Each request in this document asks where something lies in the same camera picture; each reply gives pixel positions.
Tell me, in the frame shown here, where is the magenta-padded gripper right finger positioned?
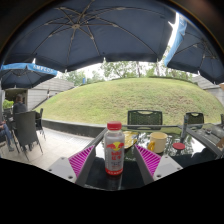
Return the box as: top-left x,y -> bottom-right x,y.
132,143 -> 184,186

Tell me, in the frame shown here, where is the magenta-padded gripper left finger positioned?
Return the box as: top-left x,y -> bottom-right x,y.
47,144 -> 98,188

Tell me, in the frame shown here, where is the red-capped grey drink bottle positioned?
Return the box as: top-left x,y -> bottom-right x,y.
103,120 -> 126,177

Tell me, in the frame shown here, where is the yellow foil wrapper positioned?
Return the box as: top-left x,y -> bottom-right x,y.
123,130 -> 139,150

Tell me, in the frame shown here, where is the flat round red coaster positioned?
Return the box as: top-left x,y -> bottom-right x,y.
172,142 -> 186,151

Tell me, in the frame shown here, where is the dark wicker chair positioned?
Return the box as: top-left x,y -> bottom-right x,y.
13,110 -> 44,161
35,107 -> 47,140

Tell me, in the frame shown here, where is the grey roofed building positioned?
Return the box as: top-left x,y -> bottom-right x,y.
26,77 -> 75,111
191,74 -> 224,104

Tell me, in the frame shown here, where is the person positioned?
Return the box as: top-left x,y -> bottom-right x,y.
12,93 -> 28,116
0,119 -> 16,153

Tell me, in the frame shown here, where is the small navy lettered umbrella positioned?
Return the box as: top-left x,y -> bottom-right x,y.
0,62 -> 58,90

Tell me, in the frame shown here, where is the navy umbrella with blue trim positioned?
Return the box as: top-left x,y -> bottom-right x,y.
163,13 -> 224,85

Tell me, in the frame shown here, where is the large navy patio umbrella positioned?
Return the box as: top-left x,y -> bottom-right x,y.
0,0 -> 178,73

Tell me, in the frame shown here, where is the cream mug with yellow handle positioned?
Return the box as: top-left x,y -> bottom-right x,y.
147,131 -> 168,154

